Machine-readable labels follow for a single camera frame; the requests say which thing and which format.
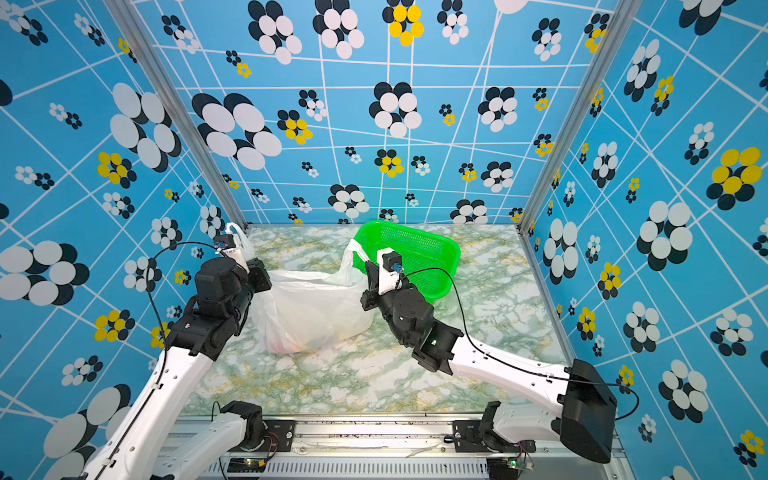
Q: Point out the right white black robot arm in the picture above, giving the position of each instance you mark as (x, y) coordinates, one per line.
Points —
(578, 408)

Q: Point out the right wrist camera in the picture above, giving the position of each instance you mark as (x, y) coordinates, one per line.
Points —
(390, 270)

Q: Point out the right aluminium corner post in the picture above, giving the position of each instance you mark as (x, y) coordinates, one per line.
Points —
(621, 20)

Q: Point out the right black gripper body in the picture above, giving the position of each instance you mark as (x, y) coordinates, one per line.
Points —
(394, 309)

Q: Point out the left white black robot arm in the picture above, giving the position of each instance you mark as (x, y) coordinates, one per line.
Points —
(133, 451)

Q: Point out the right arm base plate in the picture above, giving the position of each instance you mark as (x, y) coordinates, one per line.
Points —
(477, 436)

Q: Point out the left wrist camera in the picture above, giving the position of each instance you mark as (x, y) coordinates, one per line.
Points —
(232, 246)

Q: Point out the green plastic basket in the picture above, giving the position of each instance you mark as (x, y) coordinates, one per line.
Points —
(419, 250)

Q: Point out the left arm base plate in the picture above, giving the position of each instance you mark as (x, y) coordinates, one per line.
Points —
(270, 437)

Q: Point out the left aluminium corner post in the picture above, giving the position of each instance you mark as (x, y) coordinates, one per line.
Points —
(128, 21)

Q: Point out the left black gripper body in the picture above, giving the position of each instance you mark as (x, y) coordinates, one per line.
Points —
(244, 299)

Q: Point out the aluminium front rail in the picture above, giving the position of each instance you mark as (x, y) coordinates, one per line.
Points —
(437, 446)

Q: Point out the aluminium corner post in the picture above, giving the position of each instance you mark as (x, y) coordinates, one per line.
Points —
(128, 21)
(621, 20)

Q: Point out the white plastic bag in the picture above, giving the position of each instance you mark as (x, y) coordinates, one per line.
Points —
(308, 310)

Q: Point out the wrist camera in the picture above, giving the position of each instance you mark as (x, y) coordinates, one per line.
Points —
(232, 246)
(390, 270)

